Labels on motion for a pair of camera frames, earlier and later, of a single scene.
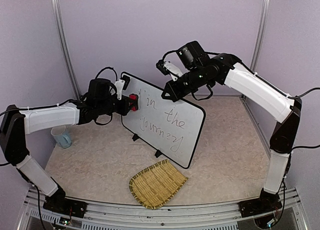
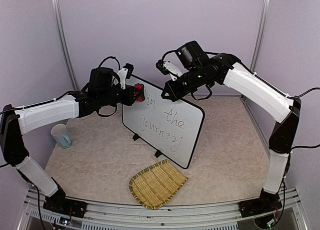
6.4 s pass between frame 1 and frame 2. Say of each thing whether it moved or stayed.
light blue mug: stayed
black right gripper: stayed
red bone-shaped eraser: moved
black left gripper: moved
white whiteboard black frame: stayed
